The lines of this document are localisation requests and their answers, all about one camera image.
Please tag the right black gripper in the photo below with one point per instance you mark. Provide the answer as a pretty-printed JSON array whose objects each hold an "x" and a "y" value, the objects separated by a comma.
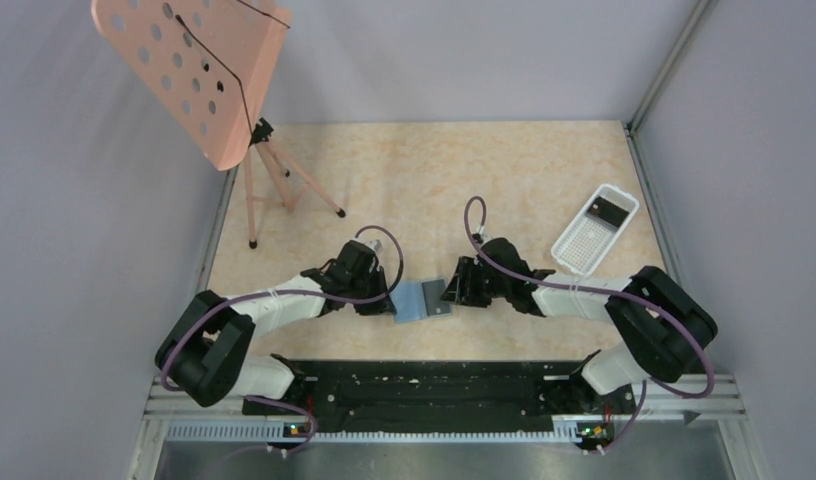
[{"x": 461, "y": 286}]

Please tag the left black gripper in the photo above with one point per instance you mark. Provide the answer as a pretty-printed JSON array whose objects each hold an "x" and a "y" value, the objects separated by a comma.
[{"x": 381, "y": 307}]

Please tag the beige card holder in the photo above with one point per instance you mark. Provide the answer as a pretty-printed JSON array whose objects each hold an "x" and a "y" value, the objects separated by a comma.
[{"x": 408, "y": 299}]

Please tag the grey card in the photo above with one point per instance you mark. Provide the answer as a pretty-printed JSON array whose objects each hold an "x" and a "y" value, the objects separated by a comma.
[{"x": 433, "y": 291}]

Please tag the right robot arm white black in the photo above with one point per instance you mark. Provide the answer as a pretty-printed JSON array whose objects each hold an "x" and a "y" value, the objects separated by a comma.
[{"x": 662, "y": 329}]

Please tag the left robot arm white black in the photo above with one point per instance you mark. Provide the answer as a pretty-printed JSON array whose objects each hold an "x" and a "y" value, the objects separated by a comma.
[{"x": 207, "y": 352}]

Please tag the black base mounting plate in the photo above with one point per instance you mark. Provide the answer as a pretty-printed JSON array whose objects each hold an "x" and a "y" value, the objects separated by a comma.
[{"x": 437, "y": 397}]

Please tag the white perforated plastic basket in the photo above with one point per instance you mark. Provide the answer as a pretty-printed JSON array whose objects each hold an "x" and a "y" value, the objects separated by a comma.
[{"x": 584, "y": 243}]

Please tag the black item in basket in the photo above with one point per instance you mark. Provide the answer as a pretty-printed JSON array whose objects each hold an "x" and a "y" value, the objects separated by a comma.
[{"x": 607, "y": 213}]

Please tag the pink perforated music stand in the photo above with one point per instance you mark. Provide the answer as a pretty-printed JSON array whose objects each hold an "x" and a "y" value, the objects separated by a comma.
[{"x": 210, "y": 64}]

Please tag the aluminium side rail left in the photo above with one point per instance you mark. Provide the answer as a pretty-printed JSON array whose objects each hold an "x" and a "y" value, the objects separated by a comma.
[{"x": 215, "y": 227}]

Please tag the aluminium frame rail front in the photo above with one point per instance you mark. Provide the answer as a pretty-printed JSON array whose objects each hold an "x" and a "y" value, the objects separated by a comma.
[{"x": 183, "y": 421}]

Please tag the aluminium corner post right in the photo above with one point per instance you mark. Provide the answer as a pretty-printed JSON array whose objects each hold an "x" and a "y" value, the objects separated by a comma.
[{"x": 701, "y": 11}]

